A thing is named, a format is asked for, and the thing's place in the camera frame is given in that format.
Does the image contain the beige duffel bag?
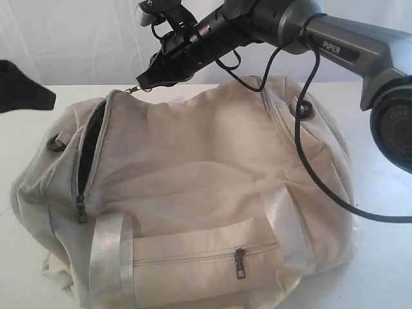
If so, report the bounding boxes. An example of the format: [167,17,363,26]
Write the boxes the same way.
[11,77,357,308]

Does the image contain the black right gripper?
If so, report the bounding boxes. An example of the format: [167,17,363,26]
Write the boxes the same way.
[136,1,206,90]

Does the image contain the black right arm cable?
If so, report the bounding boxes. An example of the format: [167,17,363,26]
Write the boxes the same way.
[215,12,412,223]

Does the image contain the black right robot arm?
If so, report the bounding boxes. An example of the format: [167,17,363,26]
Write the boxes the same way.
[136,1,411,171]

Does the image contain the white backdrop curtain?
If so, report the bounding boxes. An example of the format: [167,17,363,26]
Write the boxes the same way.
[1,0,411,85]

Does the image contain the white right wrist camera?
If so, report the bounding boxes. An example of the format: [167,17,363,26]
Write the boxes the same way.
[135,1,159,27]

